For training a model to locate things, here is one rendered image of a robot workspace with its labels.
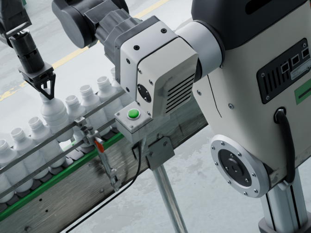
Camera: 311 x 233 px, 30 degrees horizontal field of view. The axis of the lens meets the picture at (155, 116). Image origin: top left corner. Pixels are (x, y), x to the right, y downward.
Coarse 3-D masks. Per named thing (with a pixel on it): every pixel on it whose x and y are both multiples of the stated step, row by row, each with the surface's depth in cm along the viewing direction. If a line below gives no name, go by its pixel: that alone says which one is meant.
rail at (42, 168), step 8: (112, 96) 173; (104, 104) 172; (88, 112) 170; (112, 120) 176; (64, 128) 166; (104, 128) 175; (56, 136) 166; (40, 144) 163; (80, 144) 171; (32, 152) 163; (64, 152) 169; (16, 160) 160; (56, 160) 168; (8, 168) 160; (40, 168) 166; (32, 176) 165; (16, 184) 163; (8, 192) 162
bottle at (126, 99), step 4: (112, 68) 177; (112, 72) 174; (112, 76) 176; (112, 80) 178; (112, 84) 177; (116, 84) 176; (116, 88) 176; (120, 88) 176; (120, 96) 178; (124, 96) 178; (128, 96) 178; (124, 100) 178; (128, 100) 179; (132, 100) 179; (124, 104) 179; (128, 104) 179
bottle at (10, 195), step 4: (0, 168) 161; (0, 176) 161; (4, 176) 162; (0, 180) 161; (4, 180) 162; (8, 180) 166; (0, 184) 162; (4, 184) 162; (8, 184) 164; (0, 188) 162; (4, 188) 163; (8, 188) 164; (0, 192) 162; (12, 192) 165; (4, 196) 163; (8, 196) 164; (12, 196) 166; (0, 200) 164; (4, 200) 164; (8, 200) 165
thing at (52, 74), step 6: (24, 78) 159; (30, 78) 156; (42, 78) 156; (48, 78) 156; (54, 78) 158; (36, 84) 155; (42, 84) 157; (54, 84) 159; (42, 90) 158; (54, 90) 161; (48, 96) 160
